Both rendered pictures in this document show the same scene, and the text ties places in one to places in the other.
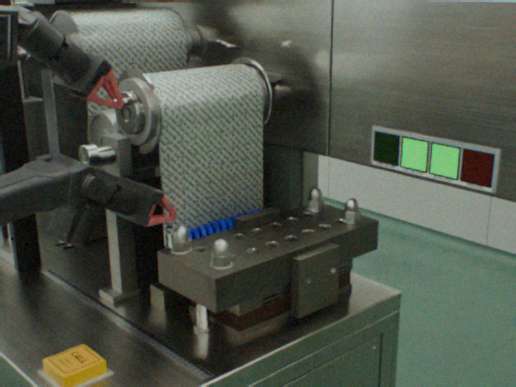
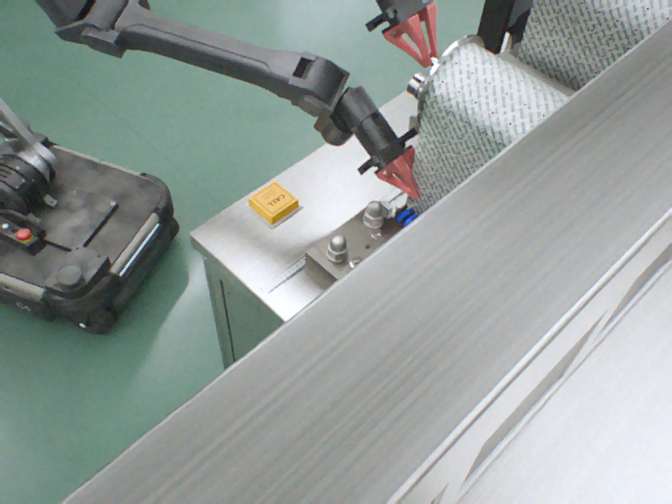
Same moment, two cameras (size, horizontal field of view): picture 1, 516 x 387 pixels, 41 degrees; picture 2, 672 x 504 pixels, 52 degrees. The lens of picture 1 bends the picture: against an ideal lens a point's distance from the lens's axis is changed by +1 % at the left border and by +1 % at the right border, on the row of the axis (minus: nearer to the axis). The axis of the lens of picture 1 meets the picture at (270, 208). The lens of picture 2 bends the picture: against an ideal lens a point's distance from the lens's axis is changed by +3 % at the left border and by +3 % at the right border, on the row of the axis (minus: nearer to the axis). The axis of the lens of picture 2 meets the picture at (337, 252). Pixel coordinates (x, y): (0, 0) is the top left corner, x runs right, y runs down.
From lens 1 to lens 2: 1.21 m
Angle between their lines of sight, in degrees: 72
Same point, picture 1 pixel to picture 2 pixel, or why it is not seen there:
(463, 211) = not seen: outside the picture
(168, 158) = (423, 146)
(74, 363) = (267, 199)
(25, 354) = (302, 171)
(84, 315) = (369, 193)
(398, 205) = not seen: outside the picture
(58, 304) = not seen: hidden behind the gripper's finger
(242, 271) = (328, 273)
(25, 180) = (253, 60)
